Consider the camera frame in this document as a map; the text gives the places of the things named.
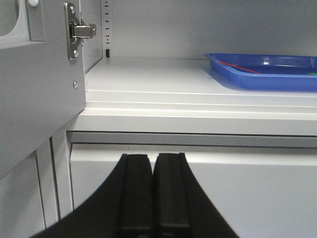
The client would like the red plastic spoon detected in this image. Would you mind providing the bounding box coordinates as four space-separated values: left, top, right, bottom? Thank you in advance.
217 61 259 74

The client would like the grey cabinet shelf unit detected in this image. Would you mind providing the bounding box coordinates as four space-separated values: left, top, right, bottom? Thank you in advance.
0 0 317 238

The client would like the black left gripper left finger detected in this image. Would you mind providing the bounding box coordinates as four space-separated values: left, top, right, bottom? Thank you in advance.
120 154 153 230

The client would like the blue plastic tray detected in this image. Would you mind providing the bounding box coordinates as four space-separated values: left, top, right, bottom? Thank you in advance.
204 53 317 92

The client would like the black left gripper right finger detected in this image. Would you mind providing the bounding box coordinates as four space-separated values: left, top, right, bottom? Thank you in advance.
154 153 190 228

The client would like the left metal door hinge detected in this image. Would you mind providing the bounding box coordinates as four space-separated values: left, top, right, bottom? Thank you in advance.
64 2 97 60

